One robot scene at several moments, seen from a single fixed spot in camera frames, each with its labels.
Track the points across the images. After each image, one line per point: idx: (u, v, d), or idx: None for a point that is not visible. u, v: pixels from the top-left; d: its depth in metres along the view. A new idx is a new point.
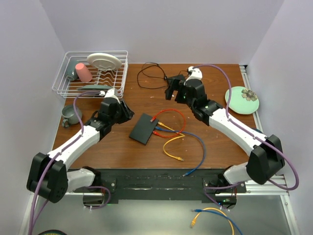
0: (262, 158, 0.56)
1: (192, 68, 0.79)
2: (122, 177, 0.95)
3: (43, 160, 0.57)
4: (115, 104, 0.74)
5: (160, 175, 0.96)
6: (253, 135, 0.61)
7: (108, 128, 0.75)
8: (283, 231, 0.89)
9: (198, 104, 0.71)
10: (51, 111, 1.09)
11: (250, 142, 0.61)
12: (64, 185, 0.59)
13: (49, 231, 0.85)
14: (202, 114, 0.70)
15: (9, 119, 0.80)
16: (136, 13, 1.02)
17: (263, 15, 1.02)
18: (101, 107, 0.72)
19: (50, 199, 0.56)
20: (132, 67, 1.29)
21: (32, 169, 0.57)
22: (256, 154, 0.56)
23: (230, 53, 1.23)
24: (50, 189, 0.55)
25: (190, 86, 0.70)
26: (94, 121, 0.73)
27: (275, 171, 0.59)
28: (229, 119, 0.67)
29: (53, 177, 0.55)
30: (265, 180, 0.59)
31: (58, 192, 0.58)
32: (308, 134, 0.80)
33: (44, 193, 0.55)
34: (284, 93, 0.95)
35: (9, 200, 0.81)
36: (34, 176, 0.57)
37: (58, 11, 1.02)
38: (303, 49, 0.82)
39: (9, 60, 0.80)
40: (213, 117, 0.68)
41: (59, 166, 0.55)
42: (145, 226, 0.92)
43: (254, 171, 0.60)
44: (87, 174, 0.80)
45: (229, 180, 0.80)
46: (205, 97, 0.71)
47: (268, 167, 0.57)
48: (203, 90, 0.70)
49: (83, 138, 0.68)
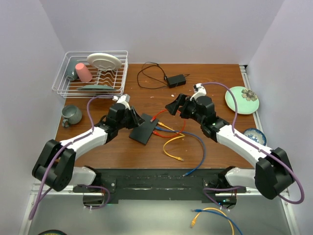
0: (269, 171, 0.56)
1: (199, 85, 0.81)
2: (122, 177, 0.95)
3: (54, 146, 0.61)
4: (122, 110, 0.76)
5: (160, 175, 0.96)
6: (258, 148, 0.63)
7: (115, 132, 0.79)
8: (283, 231, 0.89)
9: (207, 121, 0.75)
10: (51, 111, 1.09)
11: (255, 155, 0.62)
12: (69, 175, 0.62)
13: (49, 231, 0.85)
14: (210, 131, 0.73)
15: (9, 119, 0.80)
16: (136, 13, 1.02)
17: (263, 15, 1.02)
18: (109, 112, 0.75)
19: (55, 186, 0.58)
20: (132, 67, 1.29)
21: (43, 153, 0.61)
22: (261, 168, 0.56)
23: (230, 53, 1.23)
24: (57, 175, 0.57)
25: (201, 105, 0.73)
26: (103, 125, 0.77)
27: (284, 185, 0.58)
28: (234, 134, 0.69)
29: (62, 164, 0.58)
30: (275, 195, 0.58)
31: (63, 180, 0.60)
32: (308, 134, 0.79)
33: (50, 178, 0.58)
34: (284, 93, 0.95)
35: (9, 200, 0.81)
36: (44, 161, 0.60)
37: (58, 11, 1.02)
38: (303, 49, 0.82)
39: (9, 60, 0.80)
40: (220, 132, 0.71)
41: (70, 153, 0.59)
42: (145, 226, 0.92)
43: (262, 186, 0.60)
44: (88, 171, 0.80)
45: (229, 182, 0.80)
46: (213, 114, 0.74)
47: (276, 181, 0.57)
48: (212, 108, 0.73)
49: (94, 136, 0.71)
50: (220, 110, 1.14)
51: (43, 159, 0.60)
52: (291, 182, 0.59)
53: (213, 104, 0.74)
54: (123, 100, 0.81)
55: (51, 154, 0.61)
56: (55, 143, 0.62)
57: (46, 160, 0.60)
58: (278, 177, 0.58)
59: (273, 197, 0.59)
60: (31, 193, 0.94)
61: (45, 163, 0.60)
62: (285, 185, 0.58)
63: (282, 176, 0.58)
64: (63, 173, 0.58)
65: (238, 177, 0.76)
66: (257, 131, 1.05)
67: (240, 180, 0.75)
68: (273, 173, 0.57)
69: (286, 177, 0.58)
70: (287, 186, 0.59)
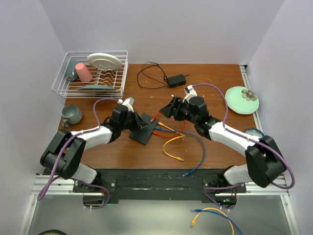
0: (257, 157, 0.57)
1: (190, 87, 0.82)
2: (122, 177, 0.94)
3: (65, 134, 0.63)
4: (125, 111, 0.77)
5: (160, 175, 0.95)
6: (246, 137, 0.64)
7: (118, 133, 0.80)
8: (282, 231, 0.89)
9: (200, 121, 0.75)
10: (51, 111, 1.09)
11: (244, 144, 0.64)
12: (77, 165, 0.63)
13: (49, 231, 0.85)
14: (203, 130, 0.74)
15: (9, 119, 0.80)
16: (136, 13, 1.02)
17: (263, 15, 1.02)
18: (113, 113, 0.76)
19: (62, 173, 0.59)
20: (132, 67, 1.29)
21: (53, 140, 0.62)
22: (250, 154, 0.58)
23: (230, 53, 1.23)
24: (67, 161, 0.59)
25: (193, 105, 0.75)
26: (107, 125, 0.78)
27: (277, 173, 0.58)
28: (225, 129, 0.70)
29: (71, 152, 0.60)
30: (267, 183, 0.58)
31: (71, 169, 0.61)
32: (308, 134, 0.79)
33: (59, 164, 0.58)
34: (284, 93, 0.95)
35: (9, 200, 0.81)
36: (54, 148, 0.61)
37: (58, 11, 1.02)
38: (303, 49, 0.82)
39: (9, 60, 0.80)
40: (212, 129, 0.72)
41: (81, 141, 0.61)
42: (145, 226, 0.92)
43: (254, 175, 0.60)
44: (90, 169, 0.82)
45: (229, 179, 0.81)
46: (207, 114, 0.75)
47: (266, 167, 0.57)
48: (205, 108, 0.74)
49: (100, 132, 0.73)
50: (220, 110, 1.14)
51: (53, 146, 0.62)
52: (283, 169, 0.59)
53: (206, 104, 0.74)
54: (127, 103, 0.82)
55: (61, 143, 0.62)
56: (66, 132, 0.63)
57: (56, 147, 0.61)
58: (269, 164, 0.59)
59: (267, 185, 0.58)
60: (31, 193, 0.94)
61: (55, 150, 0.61)
62: (278, 172, 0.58)
63: (274, 164, 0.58)
64: (73, 160, 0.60)
65: (235, 174, 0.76)
66: (257, 131, 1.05)
67: (238, 177, 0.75)
68: (262, 159, 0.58)
69: (278, 164, 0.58)
70: (280, 173, 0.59)
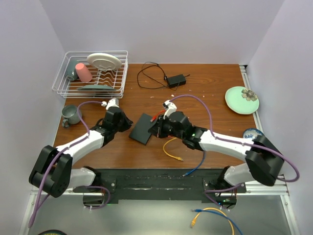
0: (258, 160, 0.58)
1: (168, 102, 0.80)
2: (122, 177, 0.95)
3: (50, 152, 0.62)
4: (119, 113, 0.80)
5: (160, 175, 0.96)
6: (241, 142, 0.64)
7: (111, 135, 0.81)
8: (282, 231, 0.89)
9: (187, 134, 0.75)
10: (51, 111, 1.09)
11: (240, 149, 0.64)
12: (67, 180, 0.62)
13: (49, 231, 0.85)
14: (193, 143, 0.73)
15: (9, 119, 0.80)
16: (136, 13, 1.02)
17: (263, 15, 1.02)
18: (106, 115, 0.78)
19: (53, 191, 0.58)
20: (132, 67, 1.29)
21: (39, 159, 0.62)
22: (250, 160, 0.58)
23: (230, 53, 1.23)
24: (55, 180, 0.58)
25: (175, 121, 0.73)
26: (99, 128, 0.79)
27: (279, 168, 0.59)
28: (215, 137, 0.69)
29: (58, 170, 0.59)
30: (274, 181, 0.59)
31: (61, 186, 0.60)
32: (308, 135, 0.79)
33: (47, 184, 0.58)
34: (284, 94, 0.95)
35: (9, 200, 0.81)
36: (40, 167, 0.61)
37: (58, 11, 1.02)
38: (303, 50, 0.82)
39: (9, 60, 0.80)
40: (203, 141, 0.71)
41: (66, 158, 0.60)
42: (145, 226, 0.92)
43: (259, 176, 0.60)
44: (88, 173, 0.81)
45: (231, 183, 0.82)
46: (190, 126, 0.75)
47: (268, 167, 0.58)
48: (187, 121, 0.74)
49: (90, 140, 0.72)
50: (220, 110, 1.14)
51: (39, 165, 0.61)
52: (283, 162, 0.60)
53: (186, 116, 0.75)
54: (113, 104, 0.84)
55: (48, 160, 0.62)
56: (52, 149, 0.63)
57: (43, 166, 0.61)
58: (269, 162, 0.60)
59: (274, 183, 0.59)
60: (31, 193, 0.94)
61: (42, 169, 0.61)
62: (279, 167, 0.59)
63: (273, 160, 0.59)
64: (61, 178, 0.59)
65: (234, 175, 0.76)
66: (257, 131, 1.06)
67: (239, 177, 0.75)
68: (263, 160, 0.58)
69: (277, 159, 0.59)
70: (281, 167, 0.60)
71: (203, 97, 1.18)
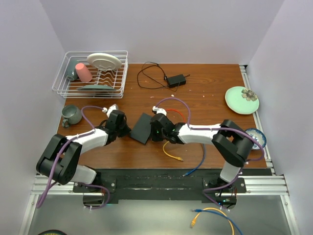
0: (225, 143, 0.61)
1: (156, 108, 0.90)
2: (122, 177, 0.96)
3: (60, 140, 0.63)
4: (121, 115, 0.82)
5: (160, 175, 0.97)
6: (209, 128, 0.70)
7: (114, 135, 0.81)
8: (282, 231, 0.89)
9: (167, 131, 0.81)
10: (51, 111, 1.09)
11: (209, 134, 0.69)
12: (74, 169, 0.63)
13: (49, 231, 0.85)
14: (174, 138, 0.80)
15: (9, 119, 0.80)
16: (136, 13, 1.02)
17: (263, 15, 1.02)
18: (110, 116, 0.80)
19: (60, 177, 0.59)
20: (132, 67, 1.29)
21: (48, 146, 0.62)
22: (216, 142, 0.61)
23: (230, 53, 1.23)
24: (64, 166, 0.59)
25: (154, 120, 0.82)
26: (102, 128, 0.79)
27: (247, 148, 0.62)
28: (190, 128, 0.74)
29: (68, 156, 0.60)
30: (243, 161, 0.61)
31: (68, 174, 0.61)
32: (308, 135, 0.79)
33: (56, 170, 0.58)
34: (284, 94, 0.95)
35: (9, 200, 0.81)
36: (49, 154, 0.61)
37: (57, 11, 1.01)
38: (303, 50, 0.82)
39: (9, 60, 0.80)
40: (181, 133, 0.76)
41: (77, 145, 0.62)
42: (145, 226, 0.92)
43: (230, 159, 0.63)
44: (89, 170, 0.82)
45: (225, 179, 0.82)
46: (169, 123, 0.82)
47: (235, 147, 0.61)
48: (165, 119, 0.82)
49: (96, 134, 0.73)
50: (220, 109, 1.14)
51: (48, 152, 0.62)
52: (252, 144, 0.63)
53: (164, 115, 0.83)
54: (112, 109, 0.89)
55: (56, 148, 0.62)
56: (61, 137, 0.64)
57: (52, 152, 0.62)
58: (238, 144, 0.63)
59: (243, 164, 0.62)
60: (31, 193, 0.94)
61: (51, 156, 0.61)
62: (248, 149, 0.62)
63: (241, 141, 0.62)
64: (70, 165, 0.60)
65: (226, 170, 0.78)
66: (257, 131, 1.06)
67: (229, 172, 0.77)
68: (230, 142, 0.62)
69: (245, 140, 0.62)
70: (250, 148, 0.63)
71: (203, 97, 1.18)
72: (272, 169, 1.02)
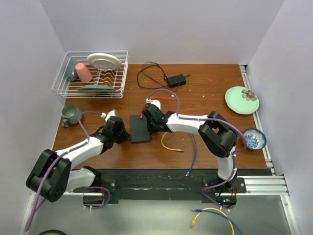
0: (210, 132, 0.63)
1: (149, 100, 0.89)
2: (122, 177, 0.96)
3: (50, 156, 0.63)
4: (118, 123, 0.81)
5: (160, 175, 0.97)
6: (197, 118, 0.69)
7: (110, 143, 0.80)
8: (283, 232, 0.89)
9: (157, 120, 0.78)
10: (51, 111, 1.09)
11: (196, 124, 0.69)
12: (64, 185, 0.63)
13: (49, 231, 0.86)
14: (162, 126, 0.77)
15: (9, 119, 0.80)
16: (136, 13, 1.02)
17: (263, 15, 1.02)
18: (107, 123, 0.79)
19: (49, 196, 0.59)
20: (132, 68, 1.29)
21: (38, 162, 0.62)
22: (202, 131, 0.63)
23: (230, 53, 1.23)
24: (52, 184, 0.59)
25: (144, 110, 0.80)
26: (99, 135, 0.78)
27: (231, 140, 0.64)
28: (179, 117, 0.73)
29: (56, 175, 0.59)
30: (226, 152, 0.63)
31: (58, 191, 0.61)
32: (308, 135, 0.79)
33: (45, 188, 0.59)
34: (284, 93, 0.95)
35: (9, 200, 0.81)
36: (38, 171, 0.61)
37: (58, 11, 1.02)
38: (303, 49, 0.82)
39: (9, 60, 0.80)
40: (169, 122, 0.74)
41: (66, 163, 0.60)
42: (145, 226, 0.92)
43: (213, 149, 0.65)
44: (87, 174, 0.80)
45: (223, 176, 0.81)
46: (159, 112, 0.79)
47: (219, 138, 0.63)
48: (154, 107, 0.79)
49: (89, 146, 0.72)
50: (220, 110, 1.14)
51: (37, 169, 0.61)
52: (234, 135, 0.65)
53: (154, 105, 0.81)
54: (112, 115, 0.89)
55: (47, 164, 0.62)
56: (51, 153, 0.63)
57: (41, 169, 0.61)
58: (222, 135, 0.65)
59: (227, 154, 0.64)
60: (31, 193, 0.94)
61: (40, 173, 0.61)
62: (231, 139, 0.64)
63: (225, 133, 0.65)
64: (59, 183, 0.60)
65: (220, 166, 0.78)
66: (257, 131, 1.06)
67: (224, 167, 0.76)
68: (214, 132, 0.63)
69: (229, 132, 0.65)
70: (234, 139, 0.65)
71: (203, 97, 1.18)
72: (272, 169, 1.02)
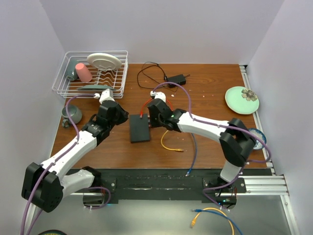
0: (231, 142, 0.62)
1: (153, 93, 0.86)
2: (122, 177, 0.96)
3: (36, 171, 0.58)
4: (112, 108, 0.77)
5: (160, 175, 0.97)
6: (217, 124, 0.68)
7: (106, 132, 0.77)
8: (283, 232, 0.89)
9: (165, 117, 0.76)
10: (51, 111, 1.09)
11: (215, 131, 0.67)
12: (59, 194, 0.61)
13: (49, 231, 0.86)
14: (171, 124, 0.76)
15: (9, 119, 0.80)
16: (136, 13, 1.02)
17: (263, 15, 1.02)
18: (99, 110, 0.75)
19: (44, 208, 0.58)
20: (132, 67, 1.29)
21: (25, 179, 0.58)
22: (224, 140, 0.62)
23: (230, 53, 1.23)
24: (44, 199, 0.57)
25: (151, 105, 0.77)
26: (92, 126, 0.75)
27: (250, 150, 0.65)
28: (193, 119, 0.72)
29: (45, 189, 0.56)
30: (243, 162, 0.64)
31: (53, 201, 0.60)
32: (308, 135, 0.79)
33: (38, 202, 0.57)
34: (284, 94, 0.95)
35: (9, 200, 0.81)
36: (28, 187, 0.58)
37: (58, 11, 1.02)
38: (303, 49, 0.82)
39: (9, 60, 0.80)
40: (180, 122, 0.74)
41: (53, 177, 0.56)
42: (145, 226, 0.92)
43: (232, 158, 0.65)
44: (86, 176, 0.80)
45: (225, 178, 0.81)
46: (167, 109, 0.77)
47: (240, 148, 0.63)
48: (162, 104, 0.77)
49: (79, 146, 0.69)
50: (220, 109, 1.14)
51: (27, 184, 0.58)
52: (253, 145, 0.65)
53: (161, 101, 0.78)
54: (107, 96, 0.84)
55: (35, 178, 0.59)
56: (36, 167, 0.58)
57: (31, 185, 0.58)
58: (241, 144, 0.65)
59: (244, 164, 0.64)
60: None
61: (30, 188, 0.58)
62: (250, 149, 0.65)
63: (245, 142, 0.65)
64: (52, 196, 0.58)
65: (226, 169, 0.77)
66: (257, 131, 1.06)
67: (230, 170, 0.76)
68: (235, 142, 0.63)
69: (249, 141, 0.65)
70: (252, 149, 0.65)
71: (203, 97, 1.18)
72: (272, 169, 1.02)
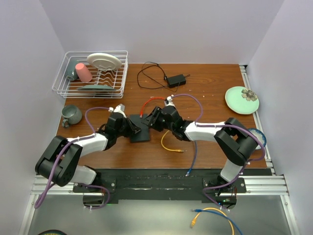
0: (225, 138, 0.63)
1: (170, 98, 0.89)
2: (122, 177, 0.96)
3: (61, 141, 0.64)
4: (120, 119, 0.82)
5: (160, 175, 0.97)
6: (214, 125, 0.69)
7: (114, 140, 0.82)
8: (283, 232, 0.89)
9: (176, 127, 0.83)
10: (51, 111, 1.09)
11: (212, 131, 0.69)
12: (73, 172, 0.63)
13: (49, 231, 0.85)
14: (181, 134, 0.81)
15: (9, 119, 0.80)
16: (136, 13, 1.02)
17: (263, 15, 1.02)
18: (108, 121, 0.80)
19: (58, 179, 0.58)
20: (132, 67, 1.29)
21: (49, 147, 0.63)
22: (217, 137, 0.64)
23: (230, 53, 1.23)
24: (63, 167, 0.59)
25: (167, 113, 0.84)
26: (102, 132, 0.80)
27: (250, 148, 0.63)
28: (197, 125, 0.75)
29: (67, 158, 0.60)
30: (243, 159, 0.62)
31: (67, 176, 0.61)
32: (308, 135, 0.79)
33: (55, 171, 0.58)
34: (284, 93, 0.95)
35: (9, 200, 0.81)
36: (49, 155, 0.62)
37: (57, 11, 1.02)
38: (303, 49, 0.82)
39: (8, 60, 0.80)
40: (188, 130, 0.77)
41: (77, 147, 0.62)
42: (145, 226, 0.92)
43: (231, 156, 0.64)
44: (89, 170, 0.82)
45: (226, 178, 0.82)
46: (181, 119, 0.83)
47: (237, 145, 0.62)
48: (177, 114, 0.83)
49: (96, 139, 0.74)
50: (220, 109, 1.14)
51: (48, 153, 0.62)
52: (255, 143, 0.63)
53: (177, 110, 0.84)
54: (119, 110, 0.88)
55: (57, 150, 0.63)
56: (62, 139, 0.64)
57: (52, 154, 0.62)
58: (241, 142, 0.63)
59: (244, 162, 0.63)
60: (31, 193, 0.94)
61: (51, 156, 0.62)
62: (249, 147, 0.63)
63: (244, 141, 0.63)
64: (69, 166, 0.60)
65: (226, 169, 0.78)
66: (257, 131, 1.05)
67: (231, 171, 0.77)
68: (231, 138, 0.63)
69: (249, 139, 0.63)
70: (252, 148, 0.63)
71: (203, 97, 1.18)
72: (272, 169, 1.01)
